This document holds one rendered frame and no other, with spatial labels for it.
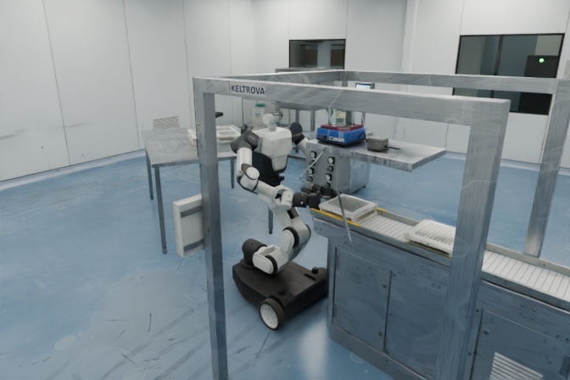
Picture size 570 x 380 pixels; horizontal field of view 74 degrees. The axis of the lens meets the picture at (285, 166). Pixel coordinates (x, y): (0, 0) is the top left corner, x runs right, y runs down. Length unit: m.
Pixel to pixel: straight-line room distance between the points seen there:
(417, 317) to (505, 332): 0.41
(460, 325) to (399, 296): 1.04
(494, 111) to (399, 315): 1.49
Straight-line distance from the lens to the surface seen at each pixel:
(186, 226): 1.78
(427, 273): 1.96
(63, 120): 6.41
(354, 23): 7.65
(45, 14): 6.35
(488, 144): 0.96
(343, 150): 1.95
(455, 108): 0.97
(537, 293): 1.83
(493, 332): 2.04
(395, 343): 2.34
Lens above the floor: 1.74
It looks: 17 degrees down
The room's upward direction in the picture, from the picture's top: straight up
